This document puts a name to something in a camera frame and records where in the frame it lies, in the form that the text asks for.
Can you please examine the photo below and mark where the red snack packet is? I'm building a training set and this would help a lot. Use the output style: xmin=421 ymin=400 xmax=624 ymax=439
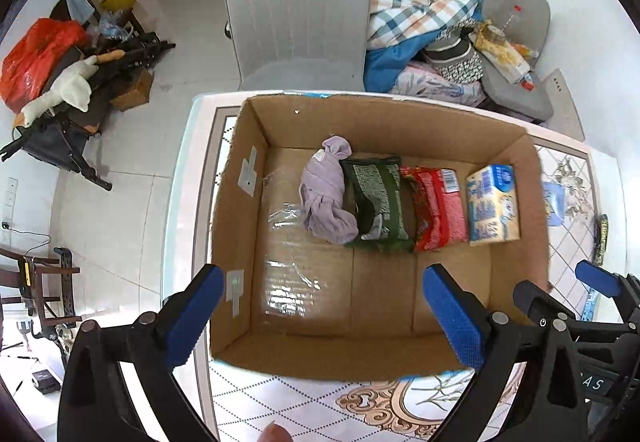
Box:
xmin=400 ymin=167 xmax=471 ymax=253

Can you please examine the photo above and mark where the dark green packet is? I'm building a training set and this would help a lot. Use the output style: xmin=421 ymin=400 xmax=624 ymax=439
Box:
xmin=594 ymin=214 xmax=609 ymax=267

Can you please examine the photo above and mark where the clear plastic bottle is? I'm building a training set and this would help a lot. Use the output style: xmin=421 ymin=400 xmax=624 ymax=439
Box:
xmin=500 ymin=6 xmax=523 ymax=38

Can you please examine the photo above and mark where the person's left hand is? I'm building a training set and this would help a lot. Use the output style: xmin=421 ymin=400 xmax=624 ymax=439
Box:
xmin=262 ymin=423 xmax=292 ymax=442

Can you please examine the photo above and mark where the grey cushioned chair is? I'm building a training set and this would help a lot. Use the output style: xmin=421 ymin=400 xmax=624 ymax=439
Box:
xmin=479 ymin=0 xmax=555 ymax=123

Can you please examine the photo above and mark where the small black device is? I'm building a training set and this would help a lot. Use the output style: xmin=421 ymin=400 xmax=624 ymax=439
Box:
xmin=31 ymin=368 xmax=62 ymax=394

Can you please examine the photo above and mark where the large cardboard box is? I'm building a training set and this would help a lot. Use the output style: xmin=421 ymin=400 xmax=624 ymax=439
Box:
xmin=209 ymin=94 xmax=552 ymax=381

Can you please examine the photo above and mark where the light blue packet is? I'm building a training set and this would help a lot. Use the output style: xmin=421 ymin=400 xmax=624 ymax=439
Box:
xmin=542 ymin=182 xmax=568 ymax=227

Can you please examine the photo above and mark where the red plastic bag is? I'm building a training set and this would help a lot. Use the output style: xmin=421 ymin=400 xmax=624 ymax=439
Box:
xmin=0 ymin=18 xmax=91 ymax=113

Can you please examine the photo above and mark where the yellow snack bag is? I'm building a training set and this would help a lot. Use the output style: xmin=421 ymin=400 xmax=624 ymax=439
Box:
xmin=472 ymin=20 xmax=533 ymax=83

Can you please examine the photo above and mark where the purple cloth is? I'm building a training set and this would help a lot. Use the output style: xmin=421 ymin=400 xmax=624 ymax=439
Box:
xmin=299 ymin=136 xmax=359 ymax=245

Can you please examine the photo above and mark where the black tripod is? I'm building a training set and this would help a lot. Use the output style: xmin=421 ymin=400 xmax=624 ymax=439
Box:
xmin=85 ymin=34 xmax=176 ymax=85

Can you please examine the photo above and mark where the small brown cardboard box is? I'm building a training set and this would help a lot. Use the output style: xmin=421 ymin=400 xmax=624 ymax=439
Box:
xmin=111 ymin=68 xmax=155 ymax=111

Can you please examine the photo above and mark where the blue sheet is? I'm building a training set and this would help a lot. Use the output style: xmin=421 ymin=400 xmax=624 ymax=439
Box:
xmin=363 ymin=34 xmax=446 ymax=93

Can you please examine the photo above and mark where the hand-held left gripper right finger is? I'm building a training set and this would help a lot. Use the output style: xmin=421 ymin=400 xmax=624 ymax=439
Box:
xmin=422 ymin=263 xmax=617 ymax=442

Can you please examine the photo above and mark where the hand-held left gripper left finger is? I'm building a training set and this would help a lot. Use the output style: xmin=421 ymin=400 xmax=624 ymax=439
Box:
xmin=57 ymin=263 xmax=224 ymax=442

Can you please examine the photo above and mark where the light blue cloth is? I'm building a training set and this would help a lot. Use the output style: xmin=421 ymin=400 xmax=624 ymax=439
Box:
xmin=65 ymin=0 xmax=96 ymax=22

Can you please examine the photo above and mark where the yellow blue tissue pack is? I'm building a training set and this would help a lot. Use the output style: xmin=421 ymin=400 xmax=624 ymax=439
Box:
xmin=465 ymin=164 xmax=521 ymax=247

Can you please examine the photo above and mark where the green snack packet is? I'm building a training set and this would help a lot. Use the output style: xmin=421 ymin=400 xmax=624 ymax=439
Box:
xmin=340 ymin=156 xmax=414 ymax=253

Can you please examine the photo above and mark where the floral pink cloth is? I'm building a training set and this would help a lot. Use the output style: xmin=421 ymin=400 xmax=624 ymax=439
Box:
xmin=395 ymin=62 xmax=487 ymax=106

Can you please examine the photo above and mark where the white goose plush toy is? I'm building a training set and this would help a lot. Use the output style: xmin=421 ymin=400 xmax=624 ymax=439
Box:
xmin=12 ymin=49 xmax=126 ymax=129

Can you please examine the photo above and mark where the dark wooden chair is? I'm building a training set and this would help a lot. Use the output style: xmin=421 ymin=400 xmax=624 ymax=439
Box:
xmin=0 ymin=246 xmax=82 ymax=330

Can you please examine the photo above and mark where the grey office chair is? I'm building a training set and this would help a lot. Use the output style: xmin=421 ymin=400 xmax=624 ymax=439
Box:
xmin=222 ymin=0 xmax=374 ymax=92

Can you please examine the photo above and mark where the black folding stand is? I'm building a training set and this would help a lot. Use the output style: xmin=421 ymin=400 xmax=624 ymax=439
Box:
xmin=0 ymin=114 xmax=113 ymax=193

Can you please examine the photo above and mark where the striped knit cloth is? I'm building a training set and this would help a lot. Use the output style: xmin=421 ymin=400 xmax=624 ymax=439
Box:
xmin=424 ymin=29 xmax=485 ymax=83

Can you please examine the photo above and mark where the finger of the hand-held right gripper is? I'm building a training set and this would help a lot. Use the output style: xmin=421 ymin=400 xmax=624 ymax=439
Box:
xmin=514 ymin=279 xmax=582 ymax=323
xmin=575 ymin=260 xmax=640 ymax=319

